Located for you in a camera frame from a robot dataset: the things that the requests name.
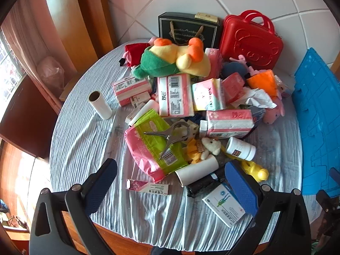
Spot pink curtain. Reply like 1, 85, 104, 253
0, 5, 54, 85

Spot pastel patterned tissue pack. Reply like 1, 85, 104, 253
192, 78, 226, 111

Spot blue white medicine box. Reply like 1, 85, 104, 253
202, 182, 246, 228

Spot long white box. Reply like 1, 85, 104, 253
125, 99, 159, 124

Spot plush doll in red dress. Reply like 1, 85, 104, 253
119, 42, 150, 68

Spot white roll with brown core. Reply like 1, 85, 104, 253
88, 91, 113, 119

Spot pink white ointment box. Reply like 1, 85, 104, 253
126, 178, 170, 196

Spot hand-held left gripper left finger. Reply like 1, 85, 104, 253
29, 158, 118, 255

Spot pink plastic bag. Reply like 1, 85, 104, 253
37, 56, 65, 89

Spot metal clip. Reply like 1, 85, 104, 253
143, 121, 191, 161

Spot wooden wardrobe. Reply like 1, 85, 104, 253
34, 0, 117, 107

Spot red plastic suitcase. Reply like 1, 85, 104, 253
220, 10, 283, 71

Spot blue round plush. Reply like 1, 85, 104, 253
222, 62, 249, 80

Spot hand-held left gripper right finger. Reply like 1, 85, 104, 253
224, 161, 312, 255

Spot black gift bag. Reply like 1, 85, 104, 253
159, 12, 221, 51

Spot pink green pad package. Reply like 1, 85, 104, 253
124, 109, 190, 183

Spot white paper roll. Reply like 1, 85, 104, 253
175, 154, 219, 187

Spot pig plush in orange dress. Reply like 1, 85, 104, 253
246, 70, 286, 125

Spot yellow green plush toy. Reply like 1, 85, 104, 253
131, 38, 211, 79

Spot small beige box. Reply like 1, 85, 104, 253
195, 12, 218, 23

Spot dark wooden cabinet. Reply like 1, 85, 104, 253
0, 77, 61, 160

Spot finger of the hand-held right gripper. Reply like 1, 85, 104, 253
330, 167, 340, 189

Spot white pill bottle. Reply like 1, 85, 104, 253
226, 137, 257, 161

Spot yellow toy duck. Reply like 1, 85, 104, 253
222, 145, 269, 182

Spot blue plastic crate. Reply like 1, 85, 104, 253
292, 48, 340, 196

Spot small pink white medicine box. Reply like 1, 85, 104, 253
130, 92, 150, 109

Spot large pink white tissue pack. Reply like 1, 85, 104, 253
157, 74, 196, 117

